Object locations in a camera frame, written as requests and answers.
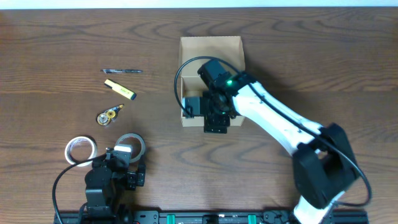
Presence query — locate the clear brown packing tape roll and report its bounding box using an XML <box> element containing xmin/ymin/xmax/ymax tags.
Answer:
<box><xmin>115</xmin><ymin>133</ymin><xmax>146</xmax><ymax>163</ymax></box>

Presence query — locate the black yellow correction tape dispenser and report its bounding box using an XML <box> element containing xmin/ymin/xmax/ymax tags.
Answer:
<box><xmin>96</xmin><ymin>104</ymin><xmax>124</xmax><ymax>126</ymax></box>

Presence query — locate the white tape roll purple print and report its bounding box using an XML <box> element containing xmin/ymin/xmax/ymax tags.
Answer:
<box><xmin>64</xmin><ymin>136</ymin><xmax>98</xmax><ymax>165</ymax></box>

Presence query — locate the yellow highlighter marker black cap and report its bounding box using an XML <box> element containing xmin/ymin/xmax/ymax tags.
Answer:
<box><xmin>104</xmin><ymin>79</ymin><xmax>137</xmax><ymax>100</ymax></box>

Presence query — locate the black pen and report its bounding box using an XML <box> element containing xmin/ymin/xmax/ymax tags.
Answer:
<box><xmin>101</xmin><ymin>68</ymin><xmax>143</xmax><ymax>74</ymax></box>

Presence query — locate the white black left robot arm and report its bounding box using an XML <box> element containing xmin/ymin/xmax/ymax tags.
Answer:
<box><xmin>85</xmin><ymin>149</ymin><xmax>146</xmax><ymax>223</ymax></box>

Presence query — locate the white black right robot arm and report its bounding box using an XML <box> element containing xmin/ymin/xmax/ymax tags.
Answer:
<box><xmin>198</xmin><ymin>59</ymin><xmax>359</xmax><ymax>223</ymax></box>

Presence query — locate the open cardboard box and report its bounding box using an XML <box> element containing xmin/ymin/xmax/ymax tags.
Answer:
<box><xmin>178</xmin><ymin>35</ymin><xmax>246</xmax><ymax>128</ymax></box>

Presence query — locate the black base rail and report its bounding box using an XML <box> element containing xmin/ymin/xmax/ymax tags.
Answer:
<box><xmin>53</xmin><ymin>210</ymin><xmax>369</xmax><ymax>224</ymax></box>

